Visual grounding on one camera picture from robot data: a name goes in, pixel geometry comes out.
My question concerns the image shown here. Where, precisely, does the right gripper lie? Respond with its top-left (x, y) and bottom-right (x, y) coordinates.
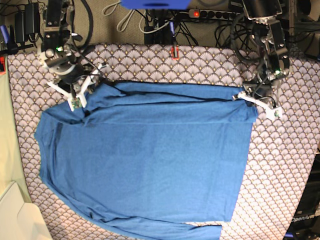
top-left (58, 69), bottom-right (101, 94)

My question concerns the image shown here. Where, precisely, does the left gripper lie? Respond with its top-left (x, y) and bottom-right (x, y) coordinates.
top-left (250, 80), bottom-right (276, 103)

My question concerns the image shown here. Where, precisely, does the blue long-sleeve T-shirt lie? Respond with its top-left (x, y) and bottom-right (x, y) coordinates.
top-left (34, 81), bottom-right (258, 240)

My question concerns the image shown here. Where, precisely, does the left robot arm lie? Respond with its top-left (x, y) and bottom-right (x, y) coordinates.
top-left (242, 0), bottom-right (290, 99)

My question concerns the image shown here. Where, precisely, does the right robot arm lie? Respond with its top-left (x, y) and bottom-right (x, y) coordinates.
top-left (37, 0), bottom-right (97, 97)

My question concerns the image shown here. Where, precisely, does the patterned fan-print tablecloth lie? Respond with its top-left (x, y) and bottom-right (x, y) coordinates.
top-left (7, 44), bottom-right (320, 240)

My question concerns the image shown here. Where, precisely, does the red table clamp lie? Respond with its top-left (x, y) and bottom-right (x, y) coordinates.
top-left (169, 45), bottom-right (180, 60)

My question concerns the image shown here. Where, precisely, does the black power adapter brick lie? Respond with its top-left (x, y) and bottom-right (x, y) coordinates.
top-left (14, 2), bottom-right (40, 44)

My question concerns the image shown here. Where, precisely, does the blue box at top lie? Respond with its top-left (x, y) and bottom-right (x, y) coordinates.
top-left (121, 0), bottom-right (191, 10)

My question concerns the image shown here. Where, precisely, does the white power strip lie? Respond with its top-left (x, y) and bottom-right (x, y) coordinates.
top-left (188, 9), bottom-right (239, 21)

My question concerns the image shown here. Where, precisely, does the black OpenArm case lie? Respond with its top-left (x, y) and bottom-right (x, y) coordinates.
top-left (283, 153), bottom-right (320, 240)

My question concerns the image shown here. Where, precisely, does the white plastic bin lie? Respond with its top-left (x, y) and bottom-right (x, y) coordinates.
top-left (0, 181), bottom-right (52, 240)

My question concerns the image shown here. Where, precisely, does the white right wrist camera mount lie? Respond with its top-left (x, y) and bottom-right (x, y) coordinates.
top-left (47, 64), bottom-right (108, 112)

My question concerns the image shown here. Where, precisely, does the blue centre clamp handle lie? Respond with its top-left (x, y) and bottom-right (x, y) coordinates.
top-left (169, 21), bottom-right (175, 38)

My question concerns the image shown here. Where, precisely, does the blue clamp handle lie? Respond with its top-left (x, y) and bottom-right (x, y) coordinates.
top-left (169, 21), bottom-right (175, 38)
top-left (0, 25), bottom-right (10, 44)

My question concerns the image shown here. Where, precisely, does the blue clamp handle left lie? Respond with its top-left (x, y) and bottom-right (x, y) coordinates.
top-left (0, 25), bottom-right (10, 44)

